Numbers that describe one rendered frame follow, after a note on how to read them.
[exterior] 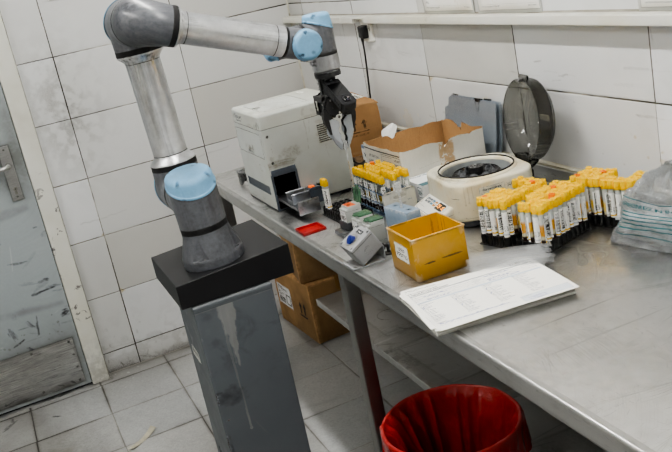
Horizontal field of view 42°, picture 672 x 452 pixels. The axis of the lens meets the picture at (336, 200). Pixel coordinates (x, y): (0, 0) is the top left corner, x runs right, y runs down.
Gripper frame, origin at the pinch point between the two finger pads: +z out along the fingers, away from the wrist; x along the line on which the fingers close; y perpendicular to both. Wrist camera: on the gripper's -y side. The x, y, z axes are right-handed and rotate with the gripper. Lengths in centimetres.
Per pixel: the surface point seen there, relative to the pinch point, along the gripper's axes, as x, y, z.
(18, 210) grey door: 82, 158, 26
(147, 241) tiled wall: 35, 164, 56
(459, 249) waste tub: 0, -52, 17
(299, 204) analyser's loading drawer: 11.3, 15.1, 16.6
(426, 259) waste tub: 8, -52, 17
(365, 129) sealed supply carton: -36, 68, 14
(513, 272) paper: -5, -66, 21
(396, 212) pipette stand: 2.5, -29.4, 12.5
